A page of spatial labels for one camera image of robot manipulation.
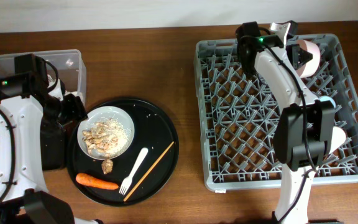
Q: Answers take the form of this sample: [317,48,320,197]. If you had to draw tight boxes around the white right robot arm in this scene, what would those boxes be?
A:
[236,21,337,223]

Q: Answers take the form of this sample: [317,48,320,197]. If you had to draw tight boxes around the rice and peanut leftovers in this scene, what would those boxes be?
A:
[80,118,134,159]

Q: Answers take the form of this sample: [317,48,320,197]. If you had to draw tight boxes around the grey dishwasher rack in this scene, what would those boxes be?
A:
[194,34,358,192]

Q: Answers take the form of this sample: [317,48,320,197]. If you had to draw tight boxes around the clear plastic waste bin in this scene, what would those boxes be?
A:
[0,49,86,103]

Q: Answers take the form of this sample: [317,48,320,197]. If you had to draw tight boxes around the blue cup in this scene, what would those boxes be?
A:
[319,96,336,108]

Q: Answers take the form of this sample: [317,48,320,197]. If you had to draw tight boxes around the orange carrot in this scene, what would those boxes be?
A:
[75,173,119,190]

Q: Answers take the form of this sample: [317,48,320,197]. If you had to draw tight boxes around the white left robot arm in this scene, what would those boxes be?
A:
[0,54,88,223]

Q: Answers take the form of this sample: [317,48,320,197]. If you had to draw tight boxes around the white plastic fork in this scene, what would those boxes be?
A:
[119,147,149,195]

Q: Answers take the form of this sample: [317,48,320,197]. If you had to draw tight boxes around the round black serving tray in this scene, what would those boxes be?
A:
[66,98,180,207]

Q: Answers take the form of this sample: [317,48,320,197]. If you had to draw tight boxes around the grey plate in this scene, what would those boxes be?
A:
[76,106,135,160]

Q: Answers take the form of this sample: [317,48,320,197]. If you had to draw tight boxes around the pink bowl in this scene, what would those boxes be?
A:
[296,40,320,78]

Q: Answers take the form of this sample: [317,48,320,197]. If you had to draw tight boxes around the wooden chopstick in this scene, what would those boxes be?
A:
[123,141,175,202]

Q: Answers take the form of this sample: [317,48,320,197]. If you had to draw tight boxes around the brown food scrap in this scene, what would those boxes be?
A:
[101,159,113,174]

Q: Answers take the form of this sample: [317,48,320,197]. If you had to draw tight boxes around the black rectangular tray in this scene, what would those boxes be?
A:
[40,121,67,171]

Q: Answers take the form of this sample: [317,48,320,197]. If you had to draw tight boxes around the cream paper cup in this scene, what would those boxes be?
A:
[329,126,347,154]

